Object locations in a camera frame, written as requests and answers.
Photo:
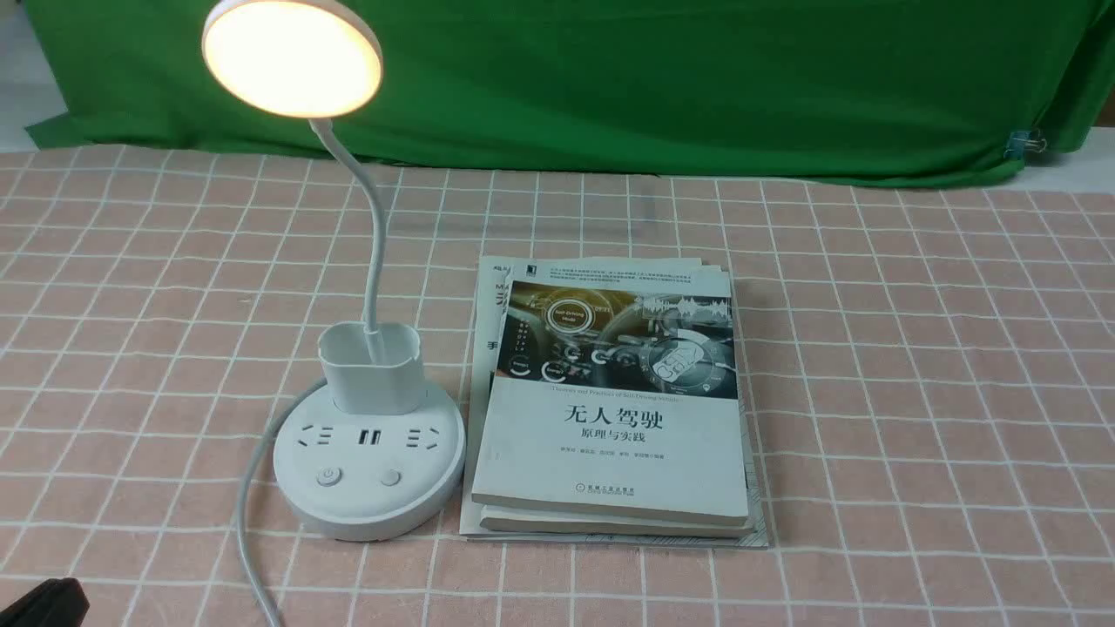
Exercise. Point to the metal binder clip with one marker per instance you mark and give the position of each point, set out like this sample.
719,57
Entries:
1022,143

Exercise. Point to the middle white book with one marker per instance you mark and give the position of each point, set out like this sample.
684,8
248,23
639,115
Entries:
610,526

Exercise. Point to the white desk lamp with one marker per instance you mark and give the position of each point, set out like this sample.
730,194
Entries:
376,448

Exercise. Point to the top white self-driving book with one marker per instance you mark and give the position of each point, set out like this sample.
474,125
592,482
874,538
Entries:
614,418

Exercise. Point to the bottom thin white book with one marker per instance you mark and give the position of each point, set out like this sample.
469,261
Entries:
521,526

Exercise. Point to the green backdrop cloth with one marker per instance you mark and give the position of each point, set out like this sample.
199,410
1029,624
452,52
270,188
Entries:
904,94

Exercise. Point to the pink checked tablecloth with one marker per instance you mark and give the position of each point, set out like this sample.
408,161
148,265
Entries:
928,376

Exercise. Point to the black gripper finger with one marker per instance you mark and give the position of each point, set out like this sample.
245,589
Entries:
54,602

